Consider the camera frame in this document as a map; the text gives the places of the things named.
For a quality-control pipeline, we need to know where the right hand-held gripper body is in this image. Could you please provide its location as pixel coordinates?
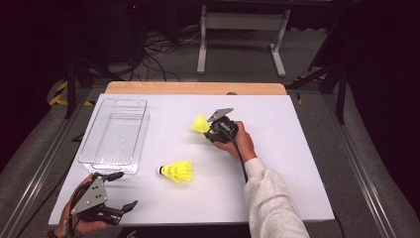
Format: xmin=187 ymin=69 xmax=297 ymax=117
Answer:
xmin=203 ymin=107 xmax=240 ymax=144

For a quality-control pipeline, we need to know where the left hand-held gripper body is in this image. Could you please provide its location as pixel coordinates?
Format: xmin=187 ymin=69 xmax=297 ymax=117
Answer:
xmin=67 ymin=172 xmax=126 ymax=227

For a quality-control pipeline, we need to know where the clear plastic container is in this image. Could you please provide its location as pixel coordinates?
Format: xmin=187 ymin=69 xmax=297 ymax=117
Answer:
xmin=77 ymin=97 xmax=152 ymax=176

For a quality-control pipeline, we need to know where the person's right hand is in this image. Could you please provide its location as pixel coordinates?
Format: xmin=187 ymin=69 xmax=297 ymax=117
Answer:
xmin=213 ymin=120 xmax=258 ymax=163

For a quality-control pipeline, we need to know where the person's left hand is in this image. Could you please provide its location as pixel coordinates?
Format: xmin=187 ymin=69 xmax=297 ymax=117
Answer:
xmin=46 ymin=174 xmax=108 ymax=238

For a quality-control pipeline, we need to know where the white board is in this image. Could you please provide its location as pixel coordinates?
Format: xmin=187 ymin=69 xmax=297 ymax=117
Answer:
xmin=48 ymin=93 xmax=336 ymax=227

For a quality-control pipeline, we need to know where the black tripod stand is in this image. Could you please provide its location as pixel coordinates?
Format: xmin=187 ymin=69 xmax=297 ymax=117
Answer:
xmin=63 ymin=56 xmax=125 ymax=120

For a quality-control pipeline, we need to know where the black metal stand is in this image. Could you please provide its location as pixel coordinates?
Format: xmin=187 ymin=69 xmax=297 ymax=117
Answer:
xmin=285 ymin=9 xmax=351 ymax=126

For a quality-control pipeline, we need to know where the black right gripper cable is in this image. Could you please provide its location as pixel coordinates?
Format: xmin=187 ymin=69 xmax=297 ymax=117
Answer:
xmin=224 ymin=127 xmax=250 ymax=183

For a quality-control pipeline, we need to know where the aluminium floor rail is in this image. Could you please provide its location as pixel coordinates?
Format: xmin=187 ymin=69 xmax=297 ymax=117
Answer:
xmin=321 ymin=93 xmax=399 ymax=238
xmin=0 ymin=88 xmax=100 ymax=238

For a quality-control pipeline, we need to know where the bundle of black floor cables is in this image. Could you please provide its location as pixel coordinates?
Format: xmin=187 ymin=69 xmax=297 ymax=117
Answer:
xmin=125 ymin=29 xmax=202 ymax=82

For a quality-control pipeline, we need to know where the white metal stand frame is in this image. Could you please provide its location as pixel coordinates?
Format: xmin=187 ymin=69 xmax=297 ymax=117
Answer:
xmin=196 ymin=4 xmax=291 ymax=78

